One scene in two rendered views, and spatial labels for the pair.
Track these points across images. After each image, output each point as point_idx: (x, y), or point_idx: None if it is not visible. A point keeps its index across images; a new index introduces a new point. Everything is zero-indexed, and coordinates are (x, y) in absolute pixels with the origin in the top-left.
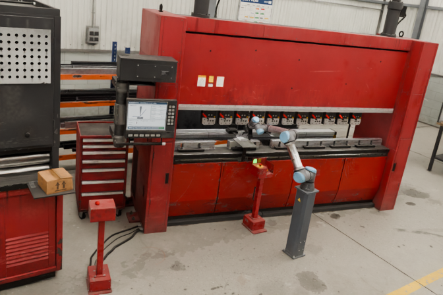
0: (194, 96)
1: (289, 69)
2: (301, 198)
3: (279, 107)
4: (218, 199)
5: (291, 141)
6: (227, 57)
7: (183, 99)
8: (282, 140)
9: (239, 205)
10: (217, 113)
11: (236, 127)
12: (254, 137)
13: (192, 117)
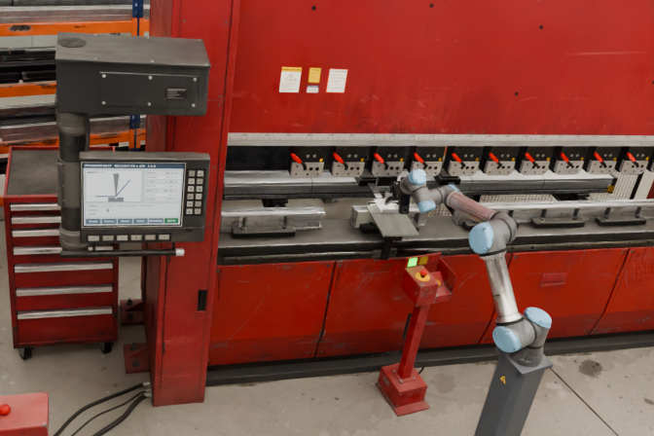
0: (272, 115)
1: (515, 50)
2: (509, 379)
3: (481, 137)
4: (325, 335)
5: (494, 253)
6: (357, 23)
7: (245, 123)
8: (474, 246)
9: (374, 343)
10: None
11: None
12: None
13: None
